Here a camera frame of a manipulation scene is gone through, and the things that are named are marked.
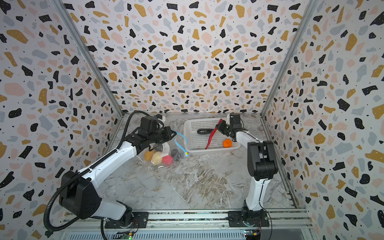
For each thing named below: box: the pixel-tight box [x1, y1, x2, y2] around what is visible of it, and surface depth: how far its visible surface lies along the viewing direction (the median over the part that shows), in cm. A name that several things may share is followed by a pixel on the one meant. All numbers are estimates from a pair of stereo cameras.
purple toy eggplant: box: [197, 128, 215, 135], surface depth 109 cm
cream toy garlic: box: [151, 151, 163, 165], surface depth 92 cm
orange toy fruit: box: [222, 138, 233, 148], surface depth 102 cm
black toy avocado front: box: [170, 149, 182, 161], surface depth 87 cm
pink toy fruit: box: [162, 155, 173, 166], surface depth 91 cm
